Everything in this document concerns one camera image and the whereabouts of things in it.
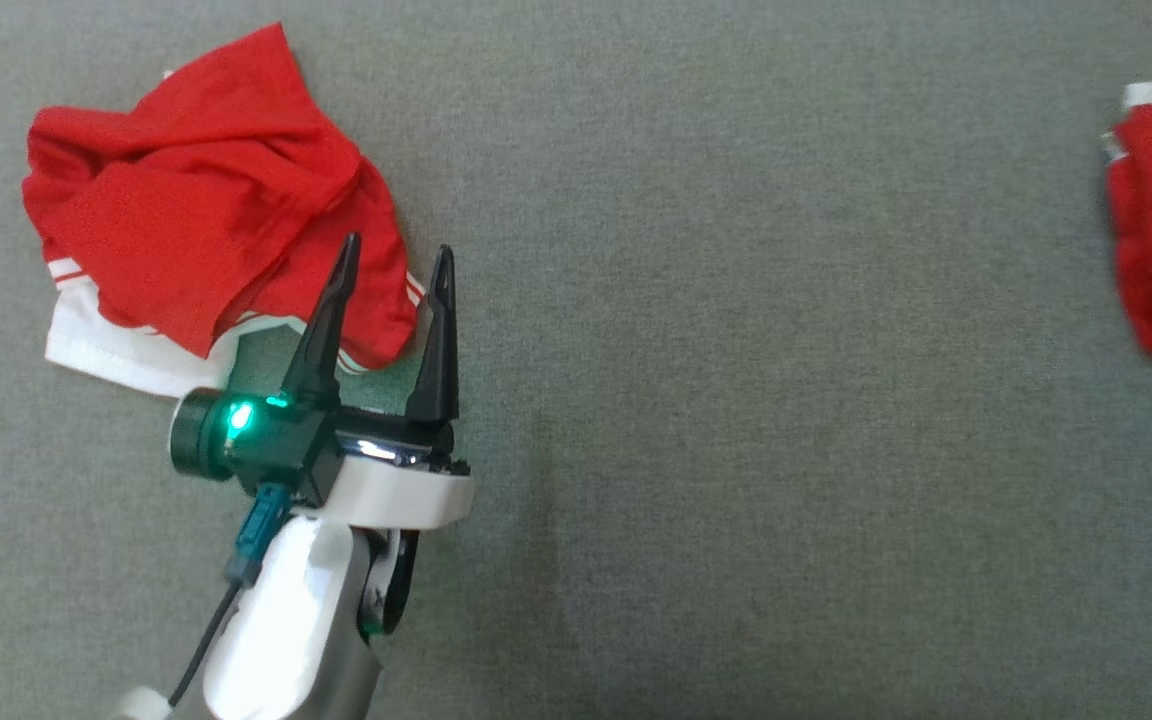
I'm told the teal plug left camera cable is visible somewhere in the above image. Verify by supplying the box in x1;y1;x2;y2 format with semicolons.
168;483;293;707

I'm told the large grey sofa seat cushion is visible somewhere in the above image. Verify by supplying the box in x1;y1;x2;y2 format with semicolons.
0;0;1152;720

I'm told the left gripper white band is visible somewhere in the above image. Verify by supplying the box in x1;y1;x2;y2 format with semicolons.
281;233;475;529

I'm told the red Bulls 23 jersey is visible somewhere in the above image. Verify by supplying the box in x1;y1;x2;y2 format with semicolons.
21;22;428;399

